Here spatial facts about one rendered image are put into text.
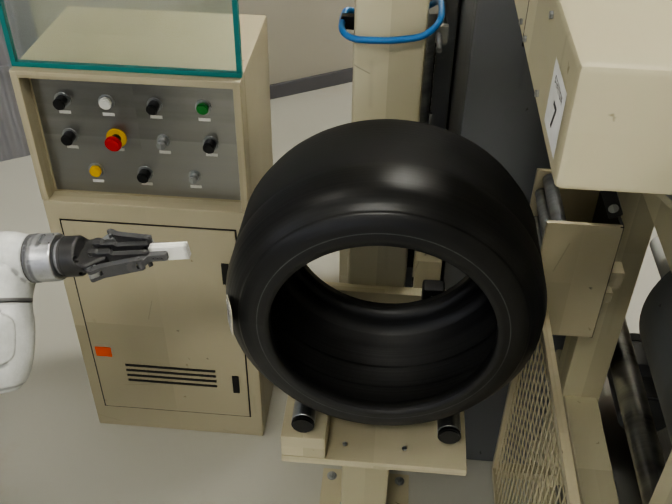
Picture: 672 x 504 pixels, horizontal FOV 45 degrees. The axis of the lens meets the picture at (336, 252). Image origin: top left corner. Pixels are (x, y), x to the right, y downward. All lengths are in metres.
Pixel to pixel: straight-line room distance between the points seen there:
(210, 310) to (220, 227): 0.30
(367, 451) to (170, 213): 0.86
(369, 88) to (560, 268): 0.53
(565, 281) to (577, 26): 0.88
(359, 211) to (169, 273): 1.14
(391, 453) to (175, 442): 1.21
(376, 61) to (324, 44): 3.08
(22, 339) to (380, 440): 0.72
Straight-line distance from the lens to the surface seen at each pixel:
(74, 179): 2.26
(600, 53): 0.88
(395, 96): 1.55
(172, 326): 2.44
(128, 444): 2.79
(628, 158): 0.92
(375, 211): 1.24
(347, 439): 1.70
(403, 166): 1.29
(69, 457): 2.81
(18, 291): 1.58
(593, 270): 1.73
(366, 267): 1.79
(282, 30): 4.45
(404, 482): 2.63
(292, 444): 1.65
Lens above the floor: 2.14
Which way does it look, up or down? 38 degrees down
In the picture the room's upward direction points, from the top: 1 degrees clockwise
